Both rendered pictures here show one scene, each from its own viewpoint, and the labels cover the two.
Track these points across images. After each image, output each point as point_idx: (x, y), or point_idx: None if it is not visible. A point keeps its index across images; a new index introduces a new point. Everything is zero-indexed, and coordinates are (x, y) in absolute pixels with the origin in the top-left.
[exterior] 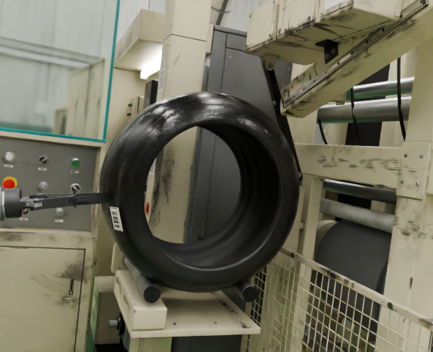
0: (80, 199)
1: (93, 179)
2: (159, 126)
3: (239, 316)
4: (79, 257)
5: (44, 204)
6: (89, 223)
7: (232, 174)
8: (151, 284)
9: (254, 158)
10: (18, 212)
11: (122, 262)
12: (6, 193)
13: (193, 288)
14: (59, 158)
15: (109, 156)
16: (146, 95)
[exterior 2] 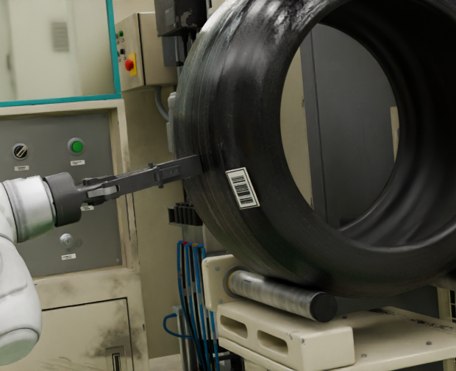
0: (168, 171)
1: (113, 170)
2: (282, 16)
3: None
4: (120, 313)
5: (119, 188)
6: (120, 252)
7: (355, 110)
8: (317, 291)
9: (415, 58)
10: (78, 211)
11: (225, 290)
12: (52, 182)
13: (386, 285)
14: (47, 142)
15: (197, 91)
16: (160, 4)
